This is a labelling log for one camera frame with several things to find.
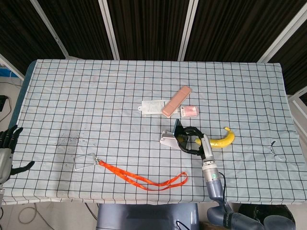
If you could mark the black floor device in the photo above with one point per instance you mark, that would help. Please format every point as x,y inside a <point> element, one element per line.
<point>3,103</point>

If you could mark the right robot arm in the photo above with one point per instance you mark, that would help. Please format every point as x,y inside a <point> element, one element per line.
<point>214,187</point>

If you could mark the black bag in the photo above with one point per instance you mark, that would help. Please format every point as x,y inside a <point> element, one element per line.
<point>283,213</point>

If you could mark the white folding phone stand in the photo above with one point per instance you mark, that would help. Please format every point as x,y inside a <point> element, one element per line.
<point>168,141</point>

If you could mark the black smartphone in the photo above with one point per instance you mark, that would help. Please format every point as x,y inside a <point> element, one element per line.
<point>179,130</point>

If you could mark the clear badge holder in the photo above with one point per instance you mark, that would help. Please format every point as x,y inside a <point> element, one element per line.
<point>82,163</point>

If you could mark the white metal frame post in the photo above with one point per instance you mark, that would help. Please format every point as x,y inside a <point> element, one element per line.
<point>188,26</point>
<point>283,33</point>
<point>12,67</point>
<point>109,26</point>
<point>49,26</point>

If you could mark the small pink wrapped package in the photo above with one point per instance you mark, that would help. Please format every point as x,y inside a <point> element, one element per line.
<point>190,111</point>

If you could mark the white flat blister package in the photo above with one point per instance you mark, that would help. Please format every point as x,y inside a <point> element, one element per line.
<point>152,107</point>

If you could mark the pink oblong case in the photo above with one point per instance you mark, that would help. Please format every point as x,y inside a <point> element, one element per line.
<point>176,101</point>

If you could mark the checked white tablecloth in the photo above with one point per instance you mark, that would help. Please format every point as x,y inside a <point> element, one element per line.
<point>96,107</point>

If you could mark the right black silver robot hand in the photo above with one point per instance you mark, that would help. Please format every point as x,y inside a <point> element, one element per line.
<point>206,146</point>

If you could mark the yellow banana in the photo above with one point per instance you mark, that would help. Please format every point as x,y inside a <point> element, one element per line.
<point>223,141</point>

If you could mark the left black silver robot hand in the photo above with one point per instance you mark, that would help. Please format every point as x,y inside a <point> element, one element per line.
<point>4,158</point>

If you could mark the blue-grey robot torso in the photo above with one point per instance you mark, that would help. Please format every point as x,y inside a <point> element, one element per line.
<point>146,218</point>

